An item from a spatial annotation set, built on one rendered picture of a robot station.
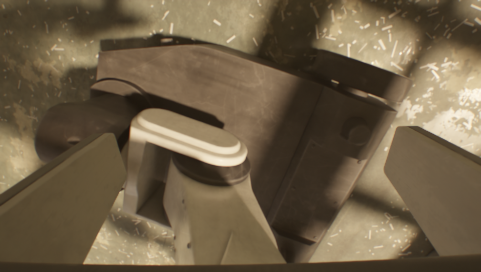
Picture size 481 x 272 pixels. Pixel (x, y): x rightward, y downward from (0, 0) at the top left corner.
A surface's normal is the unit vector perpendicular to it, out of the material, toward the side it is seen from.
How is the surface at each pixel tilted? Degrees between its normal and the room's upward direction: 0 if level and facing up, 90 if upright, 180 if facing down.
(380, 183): 0
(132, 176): 8
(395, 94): 30
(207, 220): 90
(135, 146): 0
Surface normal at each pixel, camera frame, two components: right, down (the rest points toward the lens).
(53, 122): 0.01, -0.40
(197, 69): -0.18, 0.36
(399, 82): 0.24, 0.44
